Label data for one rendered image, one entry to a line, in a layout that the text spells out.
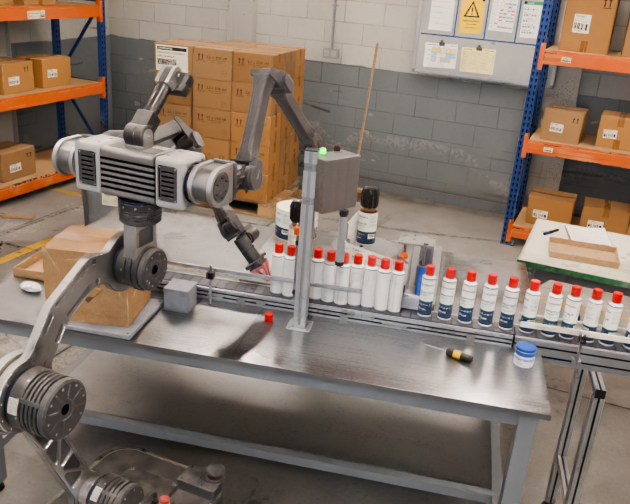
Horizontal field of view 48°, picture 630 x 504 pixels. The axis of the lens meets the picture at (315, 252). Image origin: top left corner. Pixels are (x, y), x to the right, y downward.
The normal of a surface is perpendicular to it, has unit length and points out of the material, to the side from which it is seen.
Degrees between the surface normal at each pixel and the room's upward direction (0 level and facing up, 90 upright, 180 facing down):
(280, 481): 0
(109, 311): 90
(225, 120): 90
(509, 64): 90
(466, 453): 0
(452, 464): 0
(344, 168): 90
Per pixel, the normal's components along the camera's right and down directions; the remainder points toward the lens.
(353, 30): -0.40, 0.31
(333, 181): 0.68, 0.32
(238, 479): 0.07, -0.93
